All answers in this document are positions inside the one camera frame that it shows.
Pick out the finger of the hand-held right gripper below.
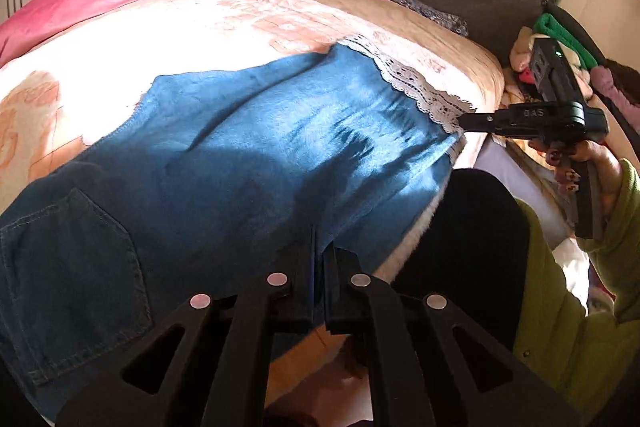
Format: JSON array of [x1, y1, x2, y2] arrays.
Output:
[[457, 109, 512, 136]]

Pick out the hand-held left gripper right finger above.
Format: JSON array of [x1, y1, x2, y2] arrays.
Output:
[[322, 242, 586, 427]]

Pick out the person's leg black trousers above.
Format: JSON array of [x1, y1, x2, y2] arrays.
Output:
[[392, 168, 532, 350]]

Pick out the blue patterned cloth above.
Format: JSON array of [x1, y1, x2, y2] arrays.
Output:
[[395, 0, 469, 38]]

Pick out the cream orange printed blanket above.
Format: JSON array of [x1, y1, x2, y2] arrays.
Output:
[[0, 0, 506, 427]]

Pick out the person's right hand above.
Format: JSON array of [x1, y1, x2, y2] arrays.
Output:
[[529, 138, 626, 212]]

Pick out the blue denim jeans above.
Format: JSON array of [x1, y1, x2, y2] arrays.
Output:
[[0, 36, 476, 418]]

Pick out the person's green jacket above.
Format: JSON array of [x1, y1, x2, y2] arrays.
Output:
[[512, 197, 640, 427]]

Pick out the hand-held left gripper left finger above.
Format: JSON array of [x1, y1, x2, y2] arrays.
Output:
[[54, 222, 321, 427]]

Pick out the person's right forearm green sleeve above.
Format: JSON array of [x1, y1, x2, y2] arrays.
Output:
[[582, 157, 640, 323]]

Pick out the green folded cloth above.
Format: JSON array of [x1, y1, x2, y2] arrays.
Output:
[[531, 13, 599, 68]]

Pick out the pile of mixed clothes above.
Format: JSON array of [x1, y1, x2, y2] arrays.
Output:
[[501, 26, 640, 138]]

